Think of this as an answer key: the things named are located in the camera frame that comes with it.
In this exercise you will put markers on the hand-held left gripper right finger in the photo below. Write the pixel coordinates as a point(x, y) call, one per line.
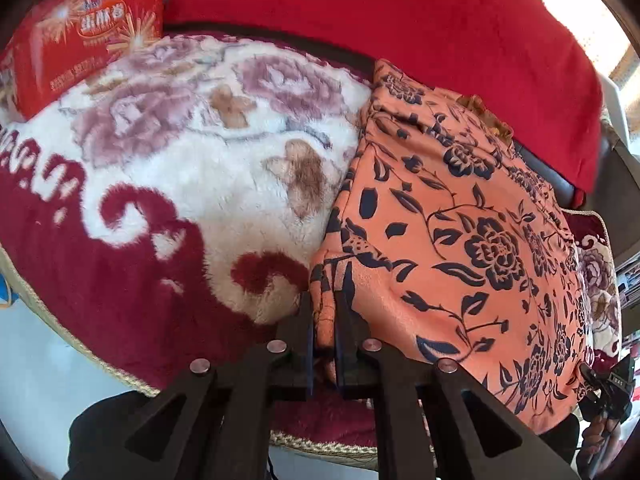
point(343, 317)

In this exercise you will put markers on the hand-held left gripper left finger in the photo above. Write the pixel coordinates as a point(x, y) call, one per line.
point(306, 317)

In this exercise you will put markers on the orange floral garment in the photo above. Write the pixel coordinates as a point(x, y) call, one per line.
point(450, 240)

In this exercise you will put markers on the person's right hand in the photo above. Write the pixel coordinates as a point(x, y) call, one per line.
point(597, 437)

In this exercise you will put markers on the floral plush blanket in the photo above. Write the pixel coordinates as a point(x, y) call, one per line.
point(175, 175)

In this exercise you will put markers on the red cushion backrest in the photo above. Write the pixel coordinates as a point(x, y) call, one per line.
point(400, 25)

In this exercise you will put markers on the red printed box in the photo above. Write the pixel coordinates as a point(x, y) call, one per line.
point(75, 35)

